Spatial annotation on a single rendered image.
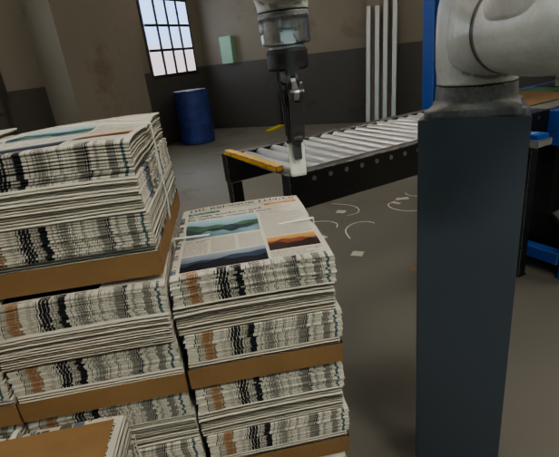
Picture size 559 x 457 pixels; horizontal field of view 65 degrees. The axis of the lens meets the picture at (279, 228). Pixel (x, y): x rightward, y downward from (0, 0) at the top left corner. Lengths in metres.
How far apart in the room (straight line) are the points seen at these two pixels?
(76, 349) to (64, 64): 4.92
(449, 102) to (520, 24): 0.25
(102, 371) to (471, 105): 0.83
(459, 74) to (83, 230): 0.73
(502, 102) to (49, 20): 5.13
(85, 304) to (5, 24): 5.16
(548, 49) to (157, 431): 0.90
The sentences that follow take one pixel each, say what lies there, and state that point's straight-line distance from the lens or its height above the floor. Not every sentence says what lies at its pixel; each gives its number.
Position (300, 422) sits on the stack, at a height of 0.48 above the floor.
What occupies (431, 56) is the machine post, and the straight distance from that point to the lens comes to 2.71.
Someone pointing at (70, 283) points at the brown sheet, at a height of 0.85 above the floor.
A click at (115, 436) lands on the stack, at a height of 0.60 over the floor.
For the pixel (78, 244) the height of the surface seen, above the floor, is 0.91.
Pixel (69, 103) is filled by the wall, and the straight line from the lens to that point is 5.67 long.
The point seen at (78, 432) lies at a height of 0.60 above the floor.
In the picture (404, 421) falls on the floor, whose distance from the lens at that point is 1.62.
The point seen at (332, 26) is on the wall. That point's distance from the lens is 7.33.
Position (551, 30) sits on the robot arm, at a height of 1.14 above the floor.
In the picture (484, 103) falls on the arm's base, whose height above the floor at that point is 1.02.
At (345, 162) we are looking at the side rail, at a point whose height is 0.80.
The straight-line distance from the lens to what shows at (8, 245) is 0.79.
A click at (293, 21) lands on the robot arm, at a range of 0.81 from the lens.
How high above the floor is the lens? 1.15
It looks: 22 degrees down
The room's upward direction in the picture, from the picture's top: 7 degrees counter-clockwise
